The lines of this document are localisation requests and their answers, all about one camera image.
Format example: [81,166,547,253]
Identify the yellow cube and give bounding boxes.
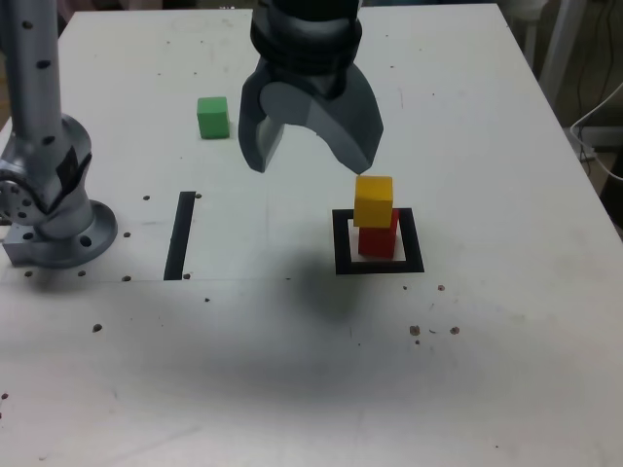
[353,175,394,229]

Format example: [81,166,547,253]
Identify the green cube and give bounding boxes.
[196,95,231,141]

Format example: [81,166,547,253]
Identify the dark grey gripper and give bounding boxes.
[239,59,386,176]

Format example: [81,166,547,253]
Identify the black tape strip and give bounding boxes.
[163,191,197,282]

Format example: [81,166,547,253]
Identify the red cube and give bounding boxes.
[357,208,401,260]

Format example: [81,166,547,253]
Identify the black tape square outline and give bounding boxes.
[331,207,425,276]

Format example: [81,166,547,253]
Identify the white frame leg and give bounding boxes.
[537,0,588,106]

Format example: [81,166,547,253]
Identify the white cable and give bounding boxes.
[568,81,623,184]

